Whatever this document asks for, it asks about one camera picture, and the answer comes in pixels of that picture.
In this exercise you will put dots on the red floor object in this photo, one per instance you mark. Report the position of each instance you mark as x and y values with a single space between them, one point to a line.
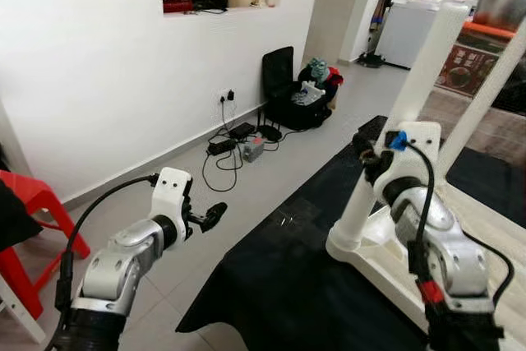
29 195

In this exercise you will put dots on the black tablecloth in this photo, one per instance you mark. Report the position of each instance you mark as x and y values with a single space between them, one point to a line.
288 285

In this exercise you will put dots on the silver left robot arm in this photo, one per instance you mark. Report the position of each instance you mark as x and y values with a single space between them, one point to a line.
123 260

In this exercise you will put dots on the red cloth item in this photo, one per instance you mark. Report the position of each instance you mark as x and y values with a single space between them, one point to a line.
334 78

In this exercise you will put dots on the white chair frame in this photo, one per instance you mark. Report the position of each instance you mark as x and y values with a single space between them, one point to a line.
20 310

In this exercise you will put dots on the black wall plug charger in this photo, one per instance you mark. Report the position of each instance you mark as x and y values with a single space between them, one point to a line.
229 94

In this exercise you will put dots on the small black floor item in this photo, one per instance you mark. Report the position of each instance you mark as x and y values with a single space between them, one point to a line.
370 60

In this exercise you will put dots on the white cabinet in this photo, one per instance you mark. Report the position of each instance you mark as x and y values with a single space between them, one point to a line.
407 30

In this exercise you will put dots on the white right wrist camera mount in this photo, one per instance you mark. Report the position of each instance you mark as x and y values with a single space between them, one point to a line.
411 150

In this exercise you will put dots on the black cloth bundle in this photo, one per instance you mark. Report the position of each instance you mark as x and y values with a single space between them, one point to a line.
12 219

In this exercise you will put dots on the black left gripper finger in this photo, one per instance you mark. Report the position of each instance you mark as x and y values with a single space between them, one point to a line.
215 215

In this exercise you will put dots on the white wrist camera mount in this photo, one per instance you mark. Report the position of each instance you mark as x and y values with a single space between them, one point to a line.
411 150
171 191

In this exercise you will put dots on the clear tape cross patch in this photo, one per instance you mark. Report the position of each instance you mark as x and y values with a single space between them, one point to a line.
288 218

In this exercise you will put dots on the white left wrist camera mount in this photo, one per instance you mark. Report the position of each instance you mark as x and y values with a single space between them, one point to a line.
171 191

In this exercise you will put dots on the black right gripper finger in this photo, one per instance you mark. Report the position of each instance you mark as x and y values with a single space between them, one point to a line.
362 142

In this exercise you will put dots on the grey box device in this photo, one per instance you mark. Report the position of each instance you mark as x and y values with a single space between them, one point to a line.
252 150

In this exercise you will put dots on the black power adapter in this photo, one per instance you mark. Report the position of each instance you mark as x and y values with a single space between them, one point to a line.
242 131
222 146

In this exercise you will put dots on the black fabric bag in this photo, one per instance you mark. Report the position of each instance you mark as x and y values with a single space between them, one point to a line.
304 111

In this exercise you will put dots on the white plastic table leg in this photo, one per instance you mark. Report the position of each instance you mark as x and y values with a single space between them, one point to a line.
419 80
485 96

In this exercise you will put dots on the black plastic bag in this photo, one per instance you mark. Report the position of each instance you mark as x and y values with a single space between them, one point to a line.
514 80

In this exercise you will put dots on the white plastic wrapper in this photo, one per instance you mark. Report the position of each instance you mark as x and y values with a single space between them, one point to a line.
308 94

